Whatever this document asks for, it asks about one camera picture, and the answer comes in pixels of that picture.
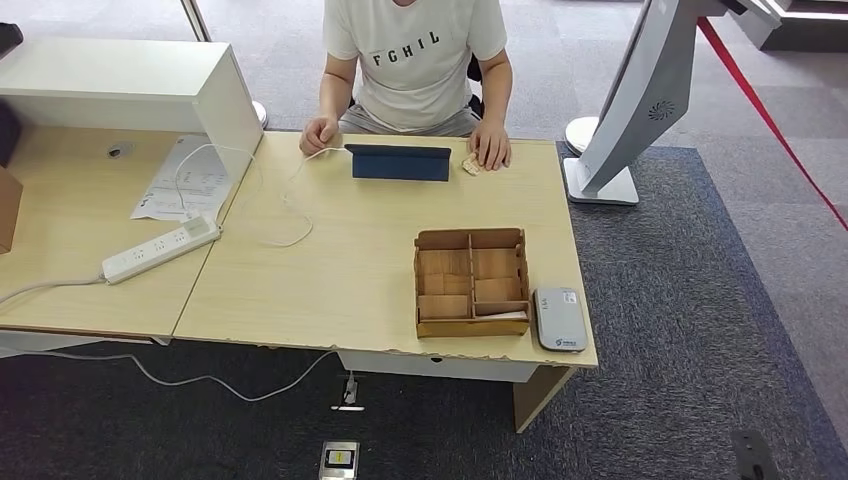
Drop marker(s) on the person's right hand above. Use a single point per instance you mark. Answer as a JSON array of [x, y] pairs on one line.
[[319, 136]]

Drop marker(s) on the person's left hand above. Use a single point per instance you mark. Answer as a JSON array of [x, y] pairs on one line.
[[491, 146]]

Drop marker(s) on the wooden room key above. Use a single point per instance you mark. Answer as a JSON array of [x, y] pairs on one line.
[[470, 166]]

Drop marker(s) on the wooden divided box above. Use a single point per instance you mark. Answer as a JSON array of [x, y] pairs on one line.
[[444, 285]]

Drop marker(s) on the person's left forearm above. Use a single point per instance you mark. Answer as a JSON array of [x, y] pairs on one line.
[[497, 89]]

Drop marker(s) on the person's right forearm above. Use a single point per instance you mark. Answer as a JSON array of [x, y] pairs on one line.
[[336, 89]]

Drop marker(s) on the person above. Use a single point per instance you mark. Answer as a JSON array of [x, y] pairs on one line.
[[414, 66]]

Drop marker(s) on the pale key card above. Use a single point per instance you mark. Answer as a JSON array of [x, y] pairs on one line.
[[503, 316]]

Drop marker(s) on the white card reader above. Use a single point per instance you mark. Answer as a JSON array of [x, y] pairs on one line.
[[560, 321]]

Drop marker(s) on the black chair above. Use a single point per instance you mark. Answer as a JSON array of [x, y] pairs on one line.
[[475, 99]]

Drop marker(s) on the blue tablet case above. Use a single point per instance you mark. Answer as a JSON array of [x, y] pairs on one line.
[[401, 166]]

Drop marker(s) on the printed paper sheet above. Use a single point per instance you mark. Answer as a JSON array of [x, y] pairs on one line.
[[169, 192]]

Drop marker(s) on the white power strip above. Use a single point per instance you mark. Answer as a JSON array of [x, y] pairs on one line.
[[159, 250]]

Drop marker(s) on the grey desk grommet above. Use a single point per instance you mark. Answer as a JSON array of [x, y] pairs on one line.
[[120, 151]]

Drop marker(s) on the white counter shelf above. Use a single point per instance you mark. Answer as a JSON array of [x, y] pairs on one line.
[[119, 86]]

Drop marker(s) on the white desk drawer panel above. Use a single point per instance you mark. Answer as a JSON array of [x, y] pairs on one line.
[[430, 366]]

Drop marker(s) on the wooden desk leg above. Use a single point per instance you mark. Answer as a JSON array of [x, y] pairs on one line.
[[536, 401]]

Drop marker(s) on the white floor plug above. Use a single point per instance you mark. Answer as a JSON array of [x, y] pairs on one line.
[[350, 394]]

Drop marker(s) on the red barrier belt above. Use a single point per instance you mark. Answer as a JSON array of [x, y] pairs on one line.
[[762, 112]]

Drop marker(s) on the brown cardboard box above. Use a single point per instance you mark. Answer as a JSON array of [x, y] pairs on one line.
[[8, 212]]

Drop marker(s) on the metal floor socket box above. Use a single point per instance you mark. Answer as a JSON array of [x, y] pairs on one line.
[[339, 459]]

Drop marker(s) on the black device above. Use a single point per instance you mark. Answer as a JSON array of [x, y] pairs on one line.
[[8, 40]]

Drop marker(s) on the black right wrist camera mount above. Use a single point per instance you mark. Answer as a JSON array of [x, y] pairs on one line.
[[755, 457]]

